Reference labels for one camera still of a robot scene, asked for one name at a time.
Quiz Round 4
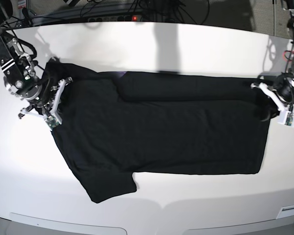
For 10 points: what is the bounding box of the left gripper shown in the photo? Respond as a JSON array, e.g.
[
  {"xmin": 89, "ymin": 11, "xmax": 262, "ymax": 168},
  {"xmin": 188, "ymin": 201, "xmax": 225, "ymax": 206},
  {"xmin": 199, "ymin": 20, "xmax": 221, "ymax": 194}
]
[{"xmin": 250, "ymin": 73, "xmax": 294, "ymax": 114}]

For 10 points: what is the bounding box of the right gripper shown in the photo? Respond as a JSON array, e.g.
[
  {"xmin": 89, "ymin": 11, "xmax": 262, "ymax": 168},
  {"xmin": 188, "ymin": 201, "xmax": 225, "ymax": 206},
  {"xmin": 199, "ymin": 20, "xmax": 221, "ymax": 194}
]
[{"xmin": 11, "ymin": 75, "xmax": 73, "ymax": 122}]

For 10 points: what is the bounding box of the black T-shirt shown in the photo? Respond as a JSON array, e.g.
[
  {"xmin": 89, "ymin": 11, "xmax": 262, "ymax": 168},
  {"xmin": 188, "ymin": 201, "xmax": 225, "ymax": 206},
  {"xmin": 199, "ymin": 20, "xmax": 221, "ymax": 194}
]
[{"xmin": 44, "ymin": 62, "xmax": 277, "ymax": 203}]

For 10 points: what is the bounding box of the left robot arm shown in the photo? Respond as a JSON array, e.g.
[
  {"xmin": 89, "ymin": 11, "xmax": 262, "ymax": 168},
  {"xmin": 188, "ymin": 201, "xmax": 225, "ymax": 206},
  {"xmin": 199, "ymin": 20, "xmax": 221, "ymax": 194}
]
[{"xmin": 251, "ymin": 0, "xmax": 294, "ymax": 115}]

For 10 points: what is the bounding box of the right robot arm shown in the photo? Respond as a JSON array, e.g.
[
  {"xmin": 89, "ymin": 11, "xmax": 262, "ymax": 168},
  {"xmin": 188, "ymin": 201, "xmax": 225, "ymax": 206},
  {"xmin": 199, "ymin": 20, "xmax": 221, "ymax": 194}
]
[{"xmin": 0, "ymin": 27, "xmax": 73, "ymax": 128}]

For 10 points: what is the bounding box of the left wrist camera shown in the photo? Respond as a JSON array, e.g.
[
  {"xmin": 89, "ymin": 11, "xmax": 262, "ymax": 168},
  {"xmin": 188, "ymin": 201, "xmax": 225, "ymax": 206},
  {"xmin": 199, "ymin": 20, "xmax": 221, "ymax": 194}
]
[{"xmin": 277, "ymin": 110, "xmax": 294, "ymax": 127}]

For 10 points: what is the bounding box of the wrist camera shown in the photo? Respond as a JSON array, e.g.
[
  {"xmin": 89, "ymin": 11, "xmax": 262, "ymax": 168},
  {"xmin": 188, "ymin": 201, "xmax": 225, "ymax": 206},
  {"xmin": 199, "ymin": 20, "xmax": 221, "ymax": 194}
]
[
  {"xmin": 45, "ymin": 116, "xmax": 59, "ymax": 131},
  {"xmin": 277, "ymin": 110, "xmax": 294, "ymax": 127}
]

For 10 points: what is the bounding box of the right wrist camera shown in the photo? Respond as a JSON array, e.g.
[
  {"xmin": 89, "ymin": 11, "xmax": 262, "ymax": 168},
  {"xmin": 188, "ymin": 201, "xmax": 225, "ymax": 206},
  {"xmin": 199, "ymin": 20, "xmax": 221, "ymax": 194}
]
[{"xmin": 45, "ymin": 116, "xmax": 59, "ymax": 131}]

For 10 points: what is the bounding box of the black power strip red switch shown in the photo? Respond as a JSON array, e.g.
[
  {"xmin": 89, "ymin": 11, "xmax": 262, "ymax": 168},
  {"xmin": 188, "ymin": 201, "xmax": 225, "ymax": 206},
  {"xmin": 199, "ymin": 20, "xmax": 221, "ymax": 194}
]
[{"xmin": 86, "ymin": 15, "xmax": 142, "ymax": 23}]

